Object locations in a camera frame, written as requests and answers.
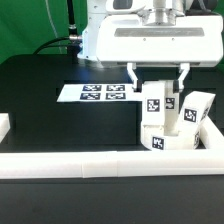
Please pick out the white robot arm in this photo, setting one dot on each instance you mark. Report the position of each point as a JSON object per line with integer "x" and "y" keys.
{"x": 151, "y": 12}

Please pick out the white U-shaped fence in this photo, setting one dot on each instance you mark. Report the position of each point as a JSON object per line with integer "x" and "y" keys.
{"x": 206, "y": 161}

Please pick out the white fence piece left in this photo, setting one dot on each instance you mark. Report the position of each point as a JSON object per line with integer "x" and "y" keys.
{"x": 4, "y": 125}

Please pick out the white marker sheet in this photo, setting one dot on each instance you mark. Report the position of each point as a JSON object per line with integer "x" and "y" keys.
{"x": 98, "y": 93}

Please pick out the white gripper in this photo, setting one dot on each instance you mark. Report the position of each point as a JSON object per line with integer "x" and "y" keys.
{"x": 193, "y": 40}

